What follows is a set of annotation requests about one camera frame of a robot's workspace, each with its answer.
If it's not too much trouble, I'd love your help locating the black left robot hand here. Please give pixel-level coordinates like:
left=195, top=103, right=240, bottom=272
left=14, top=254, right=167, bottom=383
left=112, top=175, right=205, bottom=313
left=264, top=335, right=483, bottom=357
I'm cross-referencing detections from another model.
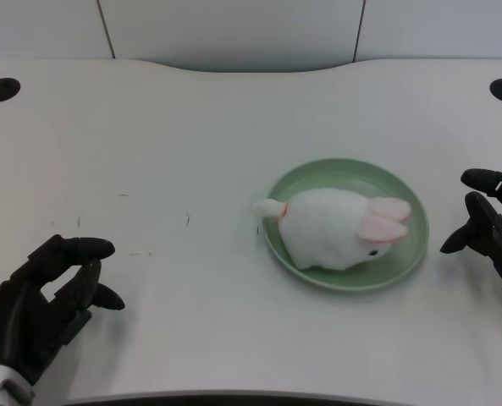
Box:
left=0, top=234, right=126, bottom=386

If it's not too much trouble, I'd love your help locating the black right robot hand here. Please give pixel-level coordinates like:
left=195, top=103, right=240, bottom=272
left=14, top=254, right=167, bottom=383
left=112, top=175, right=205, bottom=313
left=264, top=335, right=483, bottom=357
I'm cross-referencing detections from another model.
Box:
left=439, top=168, right=502, bottom=298

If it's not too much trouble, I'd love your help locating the white rabbit plush doll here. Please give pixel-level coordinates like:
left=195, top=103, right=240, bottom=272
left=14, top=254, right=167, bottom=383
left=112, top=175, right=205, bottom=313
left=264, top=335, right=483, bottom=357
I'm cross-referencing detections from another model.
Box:
left=251, top=188, right=413, bottom=271

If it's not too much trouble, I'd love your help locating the green round plate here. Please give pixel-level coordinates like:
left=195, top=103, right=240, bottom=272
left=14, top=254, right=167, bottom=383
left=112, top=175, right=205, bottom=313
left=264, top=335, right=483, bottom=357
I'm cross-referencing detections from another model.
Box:
left=262, top=157, right=429, bottom=294

